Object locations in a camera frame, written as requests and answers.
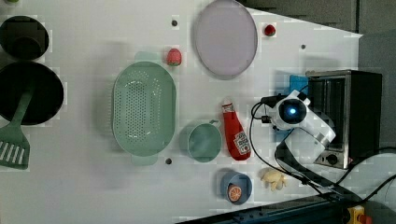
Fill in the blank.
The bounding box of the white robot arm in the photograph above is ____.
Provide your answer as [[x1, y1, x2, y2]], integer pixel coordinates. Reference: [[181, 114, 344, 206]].
[[268, 90, 342, 193]]

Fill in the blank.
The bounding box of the black toaster oven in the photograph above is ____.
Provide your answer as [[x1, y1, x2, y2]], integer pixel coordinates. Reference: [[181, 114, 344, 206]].
[[305, 70, 382, 169]]

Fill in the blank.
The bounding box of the green measuring cup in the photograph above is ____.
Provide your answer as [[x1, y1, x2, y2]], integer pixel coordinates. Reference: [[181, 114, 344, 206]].
[[179, 119, 223, 162]]

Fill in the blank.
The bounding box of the red ketchup bottle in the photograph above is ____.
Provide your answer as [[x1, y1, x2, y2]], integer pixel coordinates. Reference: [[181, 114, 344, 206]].
[[221, 99, 251, 161]]

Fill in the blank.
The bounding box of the green perforated colander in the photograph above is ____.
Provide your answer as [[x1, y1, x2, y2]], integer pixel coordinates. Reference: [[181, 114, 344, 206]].
[[112, 51, 177, 166]]

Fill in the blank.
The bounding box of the large pink strawberry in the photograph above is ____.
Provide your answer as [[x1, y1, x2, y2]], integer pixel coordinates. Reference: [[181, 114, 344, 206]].
[[166, 49, 182, 66]]

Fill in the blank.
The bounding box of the grey round plate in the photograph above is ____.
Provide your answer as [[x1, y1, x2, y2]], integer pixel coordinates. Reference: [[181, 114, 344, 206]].
[[194, 0, 258, 76]]

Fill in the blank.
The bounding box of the blue bowl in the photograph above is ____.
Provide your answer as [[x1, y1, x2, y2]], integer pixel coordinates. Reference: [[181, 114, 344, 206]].
[[219, 171, 252, 205]]

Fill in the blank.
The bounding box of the orange slice toy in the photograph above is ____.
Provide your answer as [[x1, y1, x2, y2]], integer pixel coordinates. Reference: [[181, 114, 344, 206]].
[[227, 184, 242, 203]]

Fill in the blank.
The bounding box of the yellow peeled banana toy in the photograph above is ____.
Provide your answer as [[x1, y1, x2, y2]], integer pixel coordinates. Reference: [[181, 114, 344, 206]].
[[261, 170, 287, 191]]

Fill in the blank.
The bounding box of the small red strawberry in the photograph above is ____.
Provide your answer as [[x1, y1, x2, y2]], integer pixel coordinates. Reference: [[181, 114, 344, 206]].
[[264, 24, 276, 36]]

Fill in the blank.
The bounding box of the large black pan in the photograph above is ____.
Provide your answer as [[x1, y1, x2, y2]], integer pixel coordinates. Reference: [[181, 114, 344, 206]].
[[0, 62, 64, 125]]

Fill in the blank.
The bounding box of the green spatula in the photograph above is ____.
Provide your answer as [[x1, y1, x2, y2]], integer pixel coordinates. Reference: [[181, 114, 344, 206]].
[[0, 91, 32, 170]]

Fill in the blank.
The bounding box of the small black pot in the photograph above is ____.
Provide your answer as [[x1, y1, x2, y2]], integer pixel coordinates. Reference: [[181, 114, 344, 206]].
[[0, 16, 50, 61]]

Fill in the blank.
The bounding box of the yellow red emergency button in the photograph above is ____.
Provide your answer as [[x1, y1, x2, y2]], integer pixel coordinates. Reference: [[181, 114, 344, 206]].
[[346, 205, 373, 224]]

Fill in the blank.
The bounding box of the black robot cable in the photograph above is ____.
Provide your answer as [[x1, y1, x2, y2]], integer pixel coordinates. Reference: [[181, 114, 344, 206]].
[[248, 94, 396, 206]]

